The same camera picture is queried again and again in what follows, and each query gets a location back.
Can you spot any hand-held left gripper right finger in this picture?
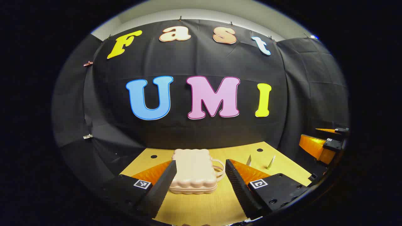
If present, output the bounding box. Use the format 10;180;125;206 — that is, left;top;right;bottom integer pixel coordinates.
225;159;310;220

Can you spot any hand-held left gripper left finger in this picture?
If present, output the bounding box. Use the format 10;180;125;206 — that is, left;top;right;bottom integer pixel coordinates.
100;160;177;219

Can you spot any pink hard-shell suitcase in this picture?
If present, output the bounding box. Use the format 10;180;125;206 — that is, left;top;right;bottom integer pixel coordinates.
169;149;225;195

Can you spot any black backdrop cloth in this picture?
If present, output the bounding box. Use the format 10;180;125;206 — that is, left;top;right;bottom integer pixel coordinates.
52;19;350;189

